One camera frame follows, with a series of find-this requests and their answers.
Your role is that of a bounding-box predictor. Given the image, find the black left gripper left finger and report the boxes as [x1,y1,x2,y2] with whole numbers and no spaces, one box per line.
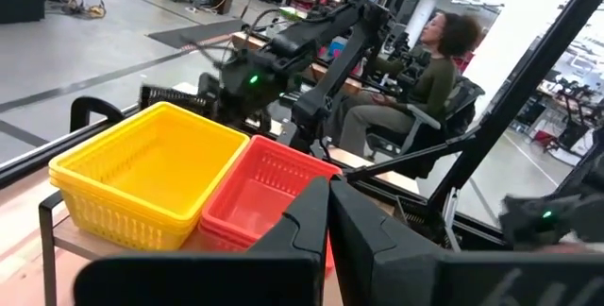
[73,177,330,306]

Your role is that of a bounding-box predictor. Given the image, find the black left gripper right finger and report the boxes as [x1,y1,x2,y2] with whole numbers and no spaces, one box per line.
[328,175,604,306]

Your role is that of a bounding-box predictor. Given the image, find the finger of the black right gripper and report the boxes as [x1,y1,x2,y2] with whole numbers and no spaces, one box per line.
[196,72,223,109]

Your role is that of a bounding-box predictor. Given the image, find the dark floor mat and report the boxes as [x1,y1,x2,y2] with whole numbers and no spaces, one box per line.
[147,18,246,50]

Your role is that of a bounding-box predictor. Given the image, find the dark device with green light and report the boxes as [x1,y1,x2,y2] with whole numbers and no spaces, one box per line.
[498,192,604,251]

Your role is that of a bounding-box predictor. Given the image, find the seated person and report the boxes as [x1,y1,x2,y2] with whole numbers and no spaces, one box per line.
[329,11,482,159]

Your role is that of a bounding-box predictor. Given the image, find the black mesh office chair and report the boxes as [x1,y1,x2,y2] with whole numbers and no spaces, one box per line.
[365,76,487,179]

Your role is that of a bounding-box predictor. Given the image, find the distant robot workstation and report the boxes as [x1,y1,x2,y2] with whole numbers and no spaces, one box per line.
[537,74,604,156]

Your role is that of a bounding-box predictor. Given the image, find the black hooked frame bracket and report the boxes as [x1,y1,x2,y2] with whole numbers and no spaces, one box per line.
[69,96,126,133]

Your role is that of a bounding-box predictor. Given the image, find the black aluminium table frame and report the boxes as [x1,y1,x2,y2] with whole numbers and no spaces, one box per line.
[0,0,604,250]

